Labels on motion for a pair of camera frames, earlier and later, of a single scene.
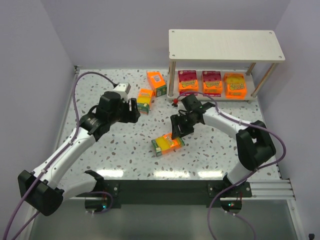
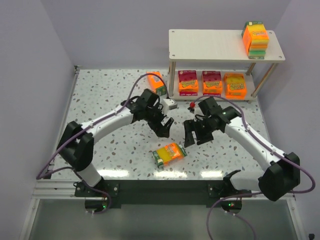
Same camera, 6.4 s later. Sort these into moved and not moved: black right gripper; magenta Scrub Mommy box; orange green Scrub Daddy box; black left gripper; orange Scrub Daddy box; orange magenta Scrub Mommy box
Moved: black right gripper; black left gripper
Not moved: orange Scrub Daddy box; orange green Scrub Daddy box; magenta Scrub Mommy box; orange magenta Scrub Mommy box
